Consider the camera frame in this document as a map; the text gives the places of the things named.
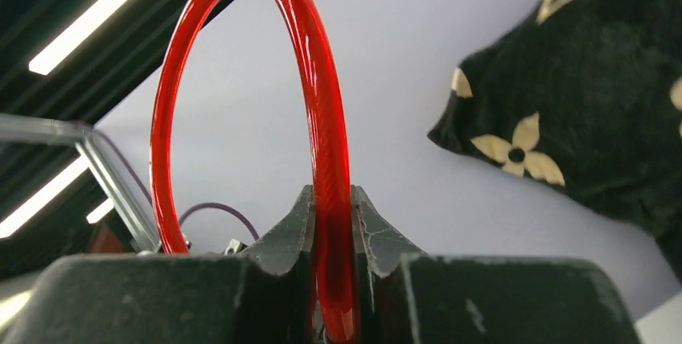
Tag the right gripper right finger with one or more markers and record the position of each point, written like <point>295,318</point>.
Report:
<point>409,296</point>

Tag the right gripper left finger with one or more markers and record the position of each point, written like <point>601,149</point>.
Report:
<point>260,295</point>

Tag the red cable lock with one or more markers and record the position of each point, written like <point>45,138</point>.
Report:
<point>334,253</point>

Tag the black floral plush blanket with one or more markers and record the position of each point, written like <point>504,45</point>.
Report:
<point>583,96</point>

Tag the aluminium frame rail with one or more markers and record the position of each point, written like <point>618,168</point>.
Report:
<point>83,139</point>

